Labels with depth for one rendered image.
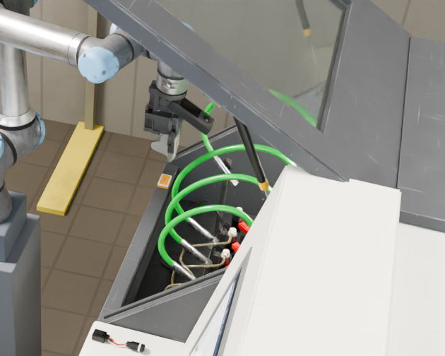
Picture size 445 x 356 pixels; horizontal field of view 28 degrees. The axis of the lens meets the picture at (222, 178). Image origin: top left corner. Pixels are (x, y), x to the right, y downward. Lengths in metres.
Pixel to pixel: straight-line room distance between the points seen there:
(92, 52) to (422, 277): 0.82
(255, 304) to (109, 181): 2.64
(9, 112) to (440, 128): 1.11
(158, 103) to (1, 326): 0.91
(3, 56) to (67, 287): 1.43
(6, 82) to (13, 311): 0.66
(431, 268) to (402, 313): 0.14
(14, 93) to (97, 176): 1.71
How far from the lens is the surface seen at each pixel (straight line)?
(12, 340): 2.67
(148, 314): 2.04
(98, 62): 1.89
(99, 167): 4.07
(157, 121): 2.07
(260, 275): 1.44
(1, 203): 2.44
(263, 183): 1.74
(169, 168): 2.58
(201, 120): 2.06
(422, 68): 2.17
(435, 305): 1.60
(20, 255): 2.51
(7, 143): 2.39
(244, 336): 1.35
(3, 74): 2.33
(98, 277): 3.56
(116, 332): 2.08
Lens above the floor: 2.56
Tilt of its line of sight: 39 degrees down
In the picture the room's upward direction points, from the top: 9 degrees clockwise
